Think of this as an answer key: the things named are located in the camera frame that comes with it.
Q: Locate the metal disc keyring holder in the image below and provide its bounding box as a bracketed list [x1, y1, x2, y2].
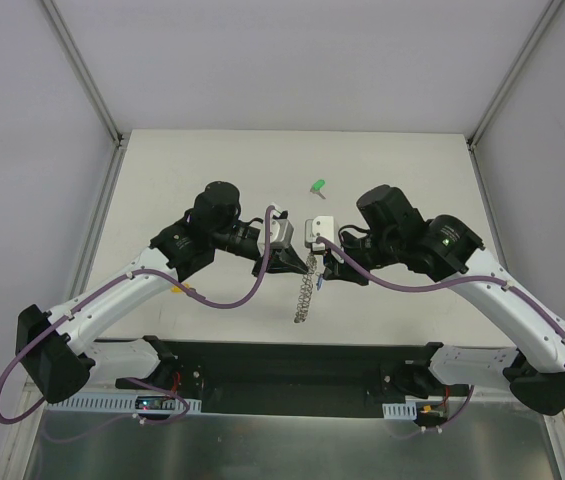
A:
[293, 252, 317, 324]

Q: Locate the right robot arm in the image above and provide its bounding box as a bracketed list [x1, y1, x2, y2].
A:
[305, 185, 565, 416]

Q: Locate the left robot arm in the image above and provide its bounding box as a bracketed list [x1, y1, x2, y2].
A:
[16, 181, 308, 404]

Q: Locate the key with green tag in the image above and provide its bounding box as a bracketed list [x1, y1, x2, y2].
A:
[310, 179, 326, 200]

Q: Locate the key with yellow tag lower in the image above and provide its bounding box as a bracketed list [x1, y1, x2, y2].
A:
[170, 283, 195, 295]

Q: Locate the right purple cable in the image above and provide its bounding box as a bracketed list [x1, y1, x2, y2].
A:
[316, 237, 565, 440]

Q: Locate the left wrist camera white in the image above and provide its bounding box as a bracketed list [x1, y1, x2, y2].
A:
[257, 203, 294, 254]

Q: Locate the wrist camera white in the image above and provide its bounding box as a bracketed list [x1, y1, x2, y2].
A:
[304, 215, 339, 255]
[257, 203, 294, 254]

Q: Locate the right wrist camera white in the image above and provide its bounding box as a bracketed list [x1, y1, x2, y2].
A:
[304, 215, 339, 255]

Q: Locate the left aluminium frame post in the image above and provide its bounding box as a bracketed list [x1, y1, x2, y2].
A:
[39, 0, 128, 146]

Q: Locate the aluminium frame post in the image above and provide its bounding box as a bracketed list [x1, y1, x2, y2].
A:
[39, 0, 128, 146]
[467, 0, 565, 153]

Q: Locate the right aluminium frame post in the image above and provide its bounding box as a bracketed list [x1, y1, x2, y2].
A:
[467, 0, 565, 153]

